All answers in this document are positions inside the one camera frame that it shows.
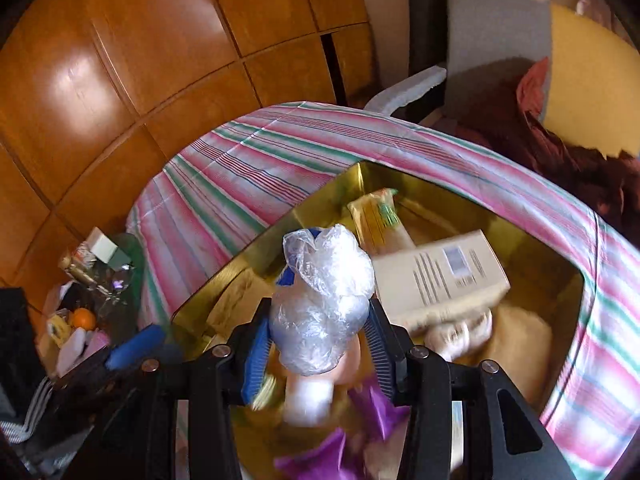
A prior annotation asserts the white cardboard box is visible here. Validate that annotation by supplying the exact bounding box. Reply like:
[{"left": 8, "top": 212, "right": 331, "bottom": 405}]
[{"left": 372, "top": 230, "right": 511, "bottom": 333}]

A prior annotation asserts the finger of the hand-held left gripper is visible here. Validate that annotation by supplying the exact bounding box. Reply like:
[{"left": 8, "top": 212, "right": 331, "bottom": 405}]
[{"left": 102, "top": 324, "right": 168, "bottom": 371}]

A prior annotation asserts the clear plastic bundle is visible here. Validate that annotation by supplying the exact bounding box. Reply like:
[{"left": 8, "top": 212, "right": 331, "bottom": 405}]
[{"left": 270, "top": 224, "right": 376, "bottom": 376}]

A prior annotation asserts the wooden wardrobe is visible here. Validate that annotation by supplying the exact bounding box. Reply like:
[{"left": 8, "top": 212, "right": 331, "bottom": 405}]
[{"left": 0, "top": 0, "right": 378, "bottom": 311}]

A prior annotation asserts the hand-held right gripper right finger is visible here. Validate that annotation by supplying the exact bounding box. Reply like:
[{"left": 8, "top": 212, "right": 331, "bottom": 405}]
[{"left": 367, "top": 300, "right": 573, "bottom": 480}]

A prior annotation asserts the gold tin box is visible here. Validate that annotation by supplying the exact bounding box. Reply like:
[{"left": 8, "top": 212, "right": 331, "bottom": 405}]
[{"left": 170, "top": 160, "right": 586, "bottom": 480}]

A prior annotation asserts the yellow packet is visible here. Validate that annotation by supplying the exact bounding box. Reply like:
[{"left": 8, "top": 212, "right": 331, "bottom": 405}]
[{"left": 46, "top": 312, "right": 73, "bottom": 346}]

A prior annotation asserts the pink roll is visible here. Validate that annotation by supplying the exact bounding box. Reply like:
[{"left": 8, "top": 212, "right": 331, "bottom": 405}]
[{"left": 85, "top": 332, "right": 111, "bottom": 358}]

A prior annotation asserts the small white cube box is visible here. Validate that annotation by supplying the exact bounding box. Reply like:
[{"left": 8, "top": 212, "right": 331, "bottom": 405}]
[{"left": 90, "top": 227, "right": 118, "bottom": 263}]

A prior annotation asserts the striped tablecloth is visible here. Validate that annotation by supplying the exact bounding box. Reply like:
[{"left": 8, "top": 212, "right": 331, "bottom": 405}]
[{"left": 125, "top": 101, "right": 640, "bottom": 480}]

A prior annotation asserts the wine glass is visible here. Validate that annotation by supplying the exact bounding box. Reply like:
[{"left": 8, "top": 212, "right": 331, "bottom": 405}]
[{"left": 100, "top": 265, "right": 138, "bottom": 306}]

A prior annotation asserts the white knitted sock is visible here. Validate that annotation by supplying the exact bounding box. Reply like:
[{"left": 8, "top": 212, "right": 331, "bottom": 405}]
[{"left": 425, "top": 310, "right": 493, "bottom": 361}]

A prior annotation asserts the grey yellow blue armchair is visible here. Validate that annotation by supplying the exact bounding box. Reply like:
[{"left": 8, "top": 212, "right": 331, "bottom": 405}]
[{"left": 362, "top": 0, "right": 640, "bottom": 161}]

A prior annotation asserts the purple packet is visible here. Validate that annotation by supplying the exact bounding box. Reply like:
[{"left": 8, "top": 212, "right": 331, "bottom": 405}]
[
  {"left": 274, "top": 430, "right": 351, "bottom": 480},
  {"left": 347, "top": 375, "right": 411, "bottom": 441}
]

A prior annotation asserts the glass bottle gold cap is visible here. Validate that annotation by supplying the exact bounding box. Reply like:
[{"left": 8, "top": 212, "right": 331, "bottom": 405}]
[{"left": 60, "top": 255, "right": 101, "bottom": 286}]

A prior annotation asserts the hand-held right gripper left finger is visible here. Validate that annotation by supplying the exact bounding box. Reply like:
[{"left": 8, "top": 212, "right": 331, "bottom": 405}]
[{"left": 95, "top": 297, "right": 273, "bottom": 480}]

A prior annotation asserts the black rolled mat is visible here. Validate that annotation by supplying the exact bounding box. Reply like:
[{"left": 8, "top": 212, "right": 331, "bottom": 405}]
[{"left": 406, "top": 0, "right": 448, "bottom": 106}]

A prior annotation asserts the peach plastic bottle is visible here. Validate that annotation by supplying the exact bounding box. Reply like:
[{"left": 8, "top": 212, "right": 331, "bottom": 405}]
[{"left": 282, "top": 345, "right": 363, "bottom": 428}]

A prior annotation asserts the green glass side table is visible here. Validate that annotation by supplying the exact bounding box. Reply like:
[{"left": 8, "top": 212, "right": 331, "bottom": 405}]
[{"left": 95, "top": 232, "right": 146, "bottom": 341}]

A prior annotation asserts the black white striped cloth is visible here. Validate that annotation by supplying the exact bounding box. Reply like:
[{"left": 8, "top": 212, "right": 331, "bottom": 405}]
[{"left": 0, "top": 375, "right": 56, "bottom": 443}]

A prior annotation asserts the yellow green tube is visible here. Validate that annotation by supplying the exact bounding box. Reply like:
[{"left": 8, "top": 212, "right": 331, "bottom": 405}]
[{"left": 347, "top": 187, "right": 416, "bottom": 256}]

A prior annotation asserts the dark red jacket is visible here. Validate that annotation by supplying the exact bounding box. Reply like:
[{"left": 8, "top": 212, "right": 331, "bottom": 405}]
[{"left": 450, "top": 57, "right": 640, "bottom": 221}]

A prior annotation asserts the black bag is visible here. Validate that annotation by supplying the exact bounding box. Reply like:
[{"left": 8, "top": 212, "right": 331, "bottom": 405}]
[{"left": 0, "top": 287, "right": 48, "bottom": 401}]

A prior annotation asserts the white plastic bottle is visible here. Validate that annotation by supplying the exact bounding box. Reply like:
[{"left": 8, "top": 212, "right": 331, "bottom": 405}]
[{"left": 55, "top": 327, "right": 88, "bottom": 376}]

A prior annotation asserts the orange fruit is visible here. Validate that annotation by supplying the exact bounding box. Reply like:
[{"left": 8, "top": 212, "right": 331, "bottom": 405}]
[{"left": 70, "top": 307, "right": 97, "bottom": 331}]

